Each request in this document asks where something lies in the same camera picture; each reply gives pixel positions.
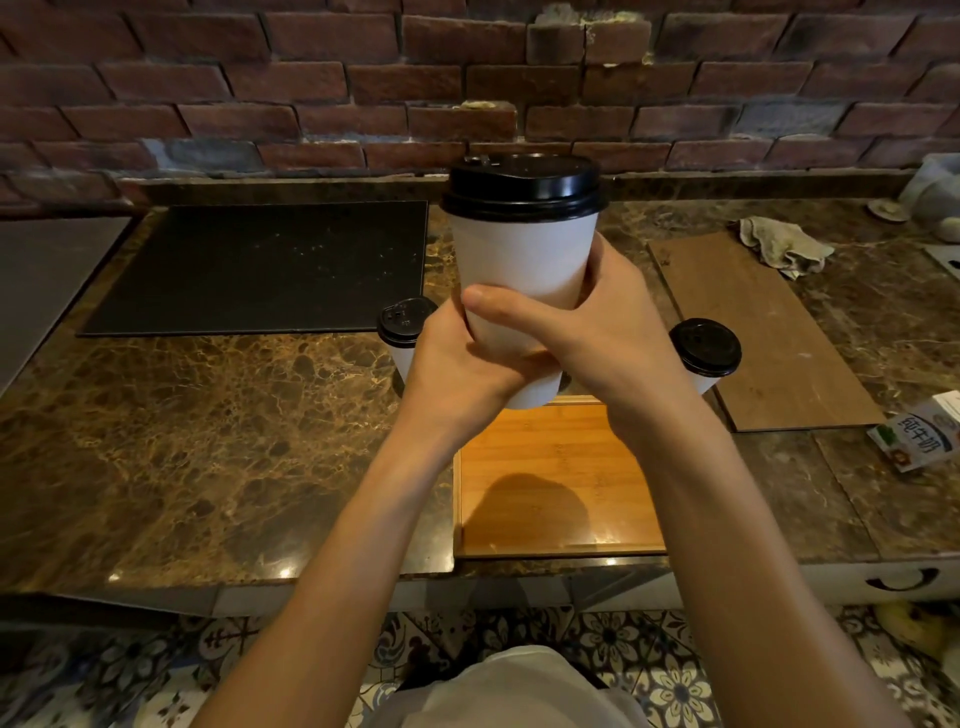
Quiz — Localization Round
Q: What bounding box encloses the person's left hand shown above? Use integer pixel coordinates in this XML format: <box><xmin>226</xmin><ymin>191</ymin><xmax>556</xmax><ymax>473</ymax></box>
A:
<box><xmin>397</xmin><ymin>294</ymin><xmax>563</xmax><ymax>452</ymax></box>

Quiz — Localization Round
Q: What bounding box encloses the white and green milk carton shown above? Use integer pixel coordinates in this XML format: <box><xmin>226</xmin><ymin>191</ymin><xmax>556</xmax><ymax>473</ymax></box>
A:
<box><xmin>867</xmin><ymin>390</ymin><xmax>960</xmax><ymax>474</ymax></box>

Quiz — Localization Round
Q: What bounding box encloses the white flat card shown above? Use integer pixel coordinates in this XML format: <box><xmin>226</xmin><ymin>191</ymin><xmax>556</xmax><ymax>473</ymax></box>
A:
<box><xmin>923</xmin><ymin>243</ymin><xmax>960</xmax><ymax>283</ymax></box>

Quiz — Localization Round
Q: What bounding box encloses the stainless steel panel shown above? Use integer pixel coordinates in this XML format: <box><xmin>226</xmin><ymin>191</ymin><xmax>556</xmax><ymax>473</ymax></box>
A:
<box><xmin>0</xmin><ymin>216</ymin><xmax>134</xmax><ymax>393</ymax></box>

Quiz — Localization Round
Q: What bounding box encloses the brown wooden plank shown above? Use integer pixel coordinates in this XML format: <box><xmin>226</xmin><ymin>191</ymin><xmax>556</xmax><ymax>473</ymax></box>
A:
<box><xmin>648</xmin><ymin>231</ymin><xmax>887</xmax><ymax>434</ymax></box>

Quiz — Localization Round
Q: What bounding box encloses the person's right hand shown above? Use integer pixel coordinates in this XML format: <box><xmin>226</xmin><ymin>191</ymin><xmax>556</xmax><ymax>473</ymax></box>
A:
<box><xmin>461</xmin><ymin>232</ymin><xmax>707</xmax><ymax>434</ymax></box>

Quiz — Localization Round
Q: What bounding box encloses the person's right forearm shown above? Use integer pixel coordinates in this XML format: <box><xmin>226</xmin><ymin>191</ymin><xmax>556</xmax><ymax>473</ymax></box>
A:
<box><xmin>607</xmin><ymin>393</ymin><xmax>913</xmax><ymax>728</ymax></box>

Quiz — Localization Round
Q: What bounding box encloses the white paper cup black lid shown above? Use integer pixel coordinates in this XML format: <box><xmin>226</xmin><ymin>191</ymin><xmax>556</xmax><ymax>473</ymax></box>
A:
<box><xmin>440</xmin><ymin>153</ymin><xmax>609</xmax><ymax>411</ymax></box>
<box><xmin>375</xmin><ymin>296</ymin><xmax>439</xmax><ymax>385</ymax></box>
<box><xmin>668</xmin><ymin>318</ymin><xmax>744</xmax><ymax>397</ymax></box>

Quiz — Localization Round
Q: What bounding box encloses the person's white clothing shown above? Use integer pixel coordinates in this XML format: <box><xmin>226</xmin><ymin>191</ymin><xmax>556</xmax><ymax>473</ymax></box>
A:
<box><xmin>372</xmin><ymin>645</ymin><xmax>648</xmax><ymax>728</ymax></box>

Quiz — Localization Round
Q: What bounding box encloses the crumpled beige cloth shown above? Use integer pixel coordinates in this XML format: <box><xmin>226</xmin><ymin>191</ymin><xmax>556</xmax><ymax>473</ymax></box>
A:
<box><xmin>738</xmin><ymin>216</ymin><xmax>836</xmax><ymax>281</ymax></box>

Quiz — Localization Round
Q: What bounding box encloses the black glass cooktop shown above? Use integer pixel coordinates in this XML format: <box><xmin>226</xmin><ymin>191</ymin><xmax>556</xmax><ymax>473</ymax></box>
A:
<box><xmin>78</xmin><ymin>200</ymin><xmax>429</xmax><ymax>337</ymax></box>

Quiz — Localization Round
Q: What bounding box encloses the yellowish rounded object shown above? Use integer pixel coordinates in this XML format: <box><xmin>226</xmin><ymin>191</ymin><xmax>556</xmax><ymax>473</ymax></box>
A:
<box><xmin>873</xmin><ymin>600</ymin><xmax>960</xmax><ymax>663</ymax></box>

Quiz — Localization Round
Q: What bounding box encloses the bamboo wooden tray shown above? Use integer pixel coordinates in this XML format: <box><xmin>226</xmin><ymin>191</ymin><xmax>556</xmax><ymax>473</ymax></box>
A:
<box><xmin>453</xmin><ymin>396</ymin><xmax>669</xmax><ymax>561</ymax></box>

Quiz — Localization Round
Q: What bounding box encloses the person's left forearm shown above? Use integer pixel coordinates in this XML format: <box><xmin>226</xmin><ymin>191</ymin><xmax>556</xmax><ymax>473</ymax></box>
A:
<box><xmin>191</xmin><ymin>412</ymin><xmax>481</xmax><ymax>728</ymax></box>

